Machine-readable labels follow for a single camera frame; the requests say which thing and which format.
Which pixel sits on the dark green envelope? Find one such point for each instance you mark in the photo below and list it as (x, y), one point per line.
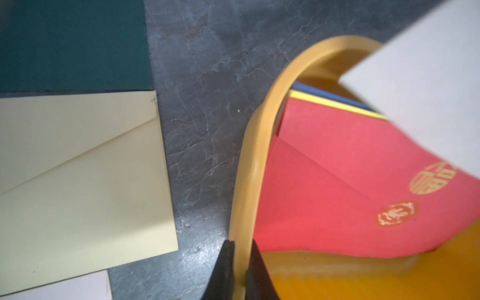
(58, 46)

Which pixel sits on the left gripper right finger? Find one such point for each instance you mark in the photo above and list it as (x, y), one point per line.
(258, 282)

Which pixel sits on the red envelope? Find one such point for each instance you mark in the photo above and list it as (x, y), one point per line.
(341, 182)

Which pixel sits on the yellow envelope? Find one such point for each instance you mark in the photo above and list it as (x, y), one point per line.
(334, 104)

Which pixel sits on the yellow plastic storage box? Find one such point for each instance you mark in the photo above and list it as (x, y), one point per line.
(452, 272)

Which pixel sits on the tan kraft envelope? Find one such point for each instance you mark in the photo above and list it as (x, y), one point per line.
(84, 186)

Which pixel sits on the navy blue envelope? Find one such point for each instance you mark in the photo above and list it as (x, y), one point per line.
(297, 86)

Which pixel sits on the pink envelope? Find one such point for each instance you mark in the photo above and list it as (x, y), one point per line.
(94, 286)

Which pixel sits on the cream white envelope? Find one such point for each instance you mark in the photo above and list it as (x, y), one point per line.
(426, 81)

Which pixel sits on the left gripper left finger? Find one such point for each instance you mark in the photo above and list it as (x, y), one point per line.
(221, 282)

